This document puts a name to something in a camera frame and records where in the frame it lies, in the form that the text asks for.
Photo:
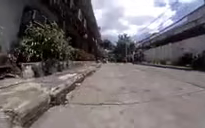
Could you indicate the distant green trees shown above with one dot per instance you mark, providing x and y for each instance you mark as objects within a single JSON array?
[{"x": 121, "y": 46}]

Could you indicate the grey concrete road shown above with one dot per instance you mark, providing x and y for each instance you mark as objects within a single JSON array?
[{"x": 136, "y": 96}]

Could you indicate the dark tall building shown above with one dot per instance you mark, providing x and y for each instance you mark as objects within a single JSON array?
[{"x": 66, "y": 23}]

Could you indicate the leafy green bush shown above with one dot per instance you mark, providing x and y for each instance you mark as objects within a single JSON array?
[{"x": 43, "y": 43}]

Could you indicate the raised concrete pavement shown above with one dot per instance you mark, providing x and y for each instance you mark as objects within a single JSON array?
[{"x": 20, "y": 100}]

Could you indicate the long pale wall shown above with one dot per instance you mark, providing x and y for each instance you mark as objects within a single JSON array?
[{"x": 180, "y": 50}]

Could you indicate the bushes by pale wall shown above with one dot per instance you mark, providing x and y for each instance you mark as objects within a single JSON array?
[{"x": 193, "y": 60}]

